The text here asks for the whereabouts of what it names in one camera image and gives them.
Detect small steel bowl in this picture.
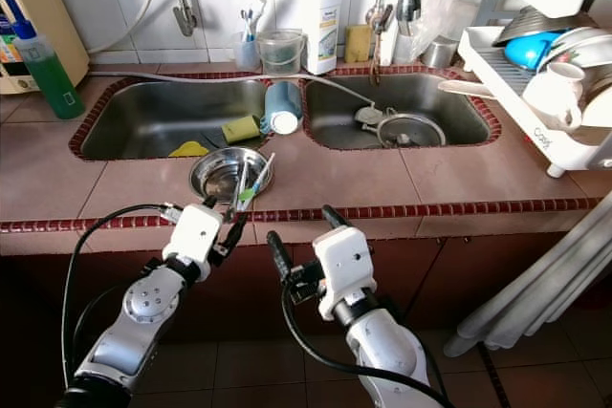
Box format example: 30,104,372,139
189,147,273,204

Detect white green plastic tongs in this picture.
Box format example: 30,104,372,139
234,153,276,208

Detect yellow plastic bowl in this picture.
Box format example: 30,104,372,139
169,140,209,159

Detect dark teal mug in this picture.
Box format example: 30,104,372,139
263,80,304,136

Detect dark metal spoon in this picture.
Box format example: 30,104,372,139
196,131,223,151

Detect yellow dish sponge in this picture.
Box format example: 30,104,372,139
222,116,261,144

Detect steel sink basin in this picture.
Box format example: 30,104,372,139
78,78,269,161
304,72,493,149

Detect clear toothbrush cup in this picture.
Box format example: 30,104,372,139
231,33,261,71

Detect mustard sponge block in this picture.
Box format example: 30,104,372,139
344,26,372,63

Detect white detergent bottle yellow cap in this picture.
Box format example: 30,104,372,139
304,0,343,75

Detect blue white toothbrush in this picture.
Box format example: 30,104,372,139
244,0,271,41

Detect small steel cup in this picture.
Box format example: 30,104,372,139
421,35,458,70

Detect thin white filter tube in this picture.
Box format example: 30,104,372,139
89,0,162,54

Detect green dish soap bottle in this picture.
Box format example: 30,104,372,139
14,18,85,120

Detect white folded drying rack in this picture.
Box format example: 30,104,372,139
445,193,612,359

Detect white dish rack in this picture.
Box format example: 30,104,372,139
457,24,612,178

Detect plain white mug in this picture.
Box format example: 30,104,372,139
521,61,587,134

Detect blue bowl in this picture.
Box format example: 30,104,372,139
502,31,565,72

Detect large steel mixing bowl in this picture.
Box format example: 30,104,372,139
492,5,575,46

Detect white plate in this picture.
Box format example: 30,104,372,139
540,28,612,70

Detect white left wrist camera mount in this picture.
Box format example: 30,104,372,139
161,203,226,280

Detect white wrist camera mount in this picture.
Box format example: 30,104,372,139
314,226,379,321
161,203,226,280

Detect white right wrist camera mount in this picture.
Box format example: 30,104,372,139
314,226,379,321

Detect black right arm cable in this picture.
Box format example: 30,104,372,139
282,284,455,408

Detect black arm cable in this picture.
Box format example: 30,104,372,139
282,284,455,408
59,203,183,390

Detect white drain hose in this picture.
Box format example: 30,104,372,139
86,69,383,130

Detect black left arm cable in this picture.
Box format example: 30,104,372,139
59,203,183,390

